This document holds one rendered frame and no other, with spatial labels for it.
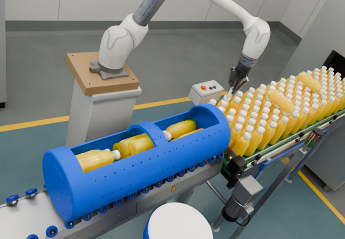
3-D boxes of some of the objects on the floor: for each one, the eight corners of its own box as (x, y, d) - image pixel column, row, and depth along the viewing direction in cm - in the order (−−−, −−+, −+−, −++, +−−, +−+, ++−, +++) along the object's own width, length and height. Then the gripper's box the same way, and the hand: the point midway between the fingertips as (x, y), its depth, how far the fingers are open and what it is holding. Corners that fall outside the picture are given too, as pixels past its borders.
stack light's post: (224, 243, 260) (298, 149, 192) (228, 241, 262) (302, 147, 195) (228, 248, 258) (304, 154, 190) (231, 245, 260) (307, 151, 193)
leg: (155, 239, 246) (182, 187, 208) (161, 235, 250) (189, 184, 211) (160, 245, 243) (188, 195, 205) (166, 241, 247) (194, 191, 208)
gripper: (232, 56, 178) (216, 91, 193) (250, 71, 172) (231, 106, 187) (242, 55, 183) (225, 89, 198) (259, 69, 176) (240, 103, 191)
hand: (230, 92), depth 190 cm, fingers closed
